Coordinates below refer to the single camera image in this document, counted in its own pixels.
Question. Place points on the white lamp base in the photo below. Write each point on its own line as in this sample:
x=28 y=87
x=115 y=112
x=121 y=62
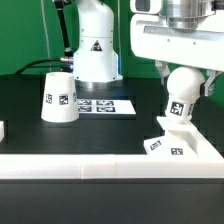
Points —
x=174 y=142

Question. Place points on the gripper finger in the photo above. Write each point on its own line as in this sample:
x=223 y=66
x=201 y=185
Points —
x=208 y=86
x=163 y=70

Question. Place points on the white marker sheet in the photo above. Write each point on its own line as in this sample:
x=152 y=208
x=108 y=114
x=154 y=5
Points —
x=97 y=106

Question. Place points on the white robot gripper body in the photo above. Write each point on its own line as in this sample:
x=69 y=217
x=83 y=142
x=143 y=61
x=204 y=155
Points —
x=202 y=48

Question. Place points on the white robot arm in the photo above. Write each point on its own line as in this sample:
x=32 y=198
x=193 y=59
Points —
x=96 y=61

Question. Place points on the white lamp shade cone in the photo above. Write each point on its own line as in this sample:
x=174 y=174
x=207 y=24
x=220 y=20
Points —
x=60 y=98

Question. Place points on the white lamp bulb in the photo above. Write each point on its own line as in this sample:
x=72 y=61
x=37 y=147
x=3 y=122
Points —
x=183 y=87

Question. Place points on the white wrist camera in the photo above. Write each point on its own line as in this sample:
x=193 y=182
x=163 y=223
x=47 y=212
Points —
x=146 y=6

